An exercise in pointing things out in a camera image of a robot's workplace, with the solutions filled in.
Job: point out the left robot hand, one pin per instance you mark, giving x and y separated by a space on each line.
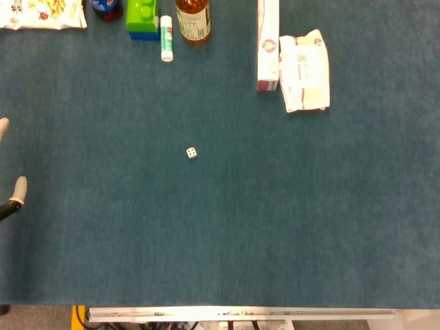
19 190

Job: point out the white die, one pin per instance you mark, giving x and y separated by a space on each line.
191 153

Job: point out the white snack chips bag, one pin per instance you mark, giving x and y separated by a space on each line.
41 13

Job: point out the blue table cloth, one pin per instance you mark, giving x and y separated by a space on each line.
220 192

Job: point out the pepsi cola bottle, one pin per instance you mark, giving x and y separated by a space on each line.
107 8

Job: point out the green and blue toy block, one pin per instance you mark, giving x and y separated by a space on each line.
142 20

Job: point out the white green glue stick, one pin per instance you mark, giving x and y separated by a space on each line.
166 38

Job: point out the amber tea bottle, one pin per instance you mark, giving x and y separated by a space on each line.
193 21

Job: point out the long white pink box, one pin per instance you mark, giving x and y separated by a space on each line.
268 44

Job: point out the white crumpled pouch packet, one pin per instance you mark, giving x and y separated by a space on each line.
304 72

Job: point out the aluminium table frame rail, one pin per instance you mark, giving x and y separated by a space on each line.
240 313

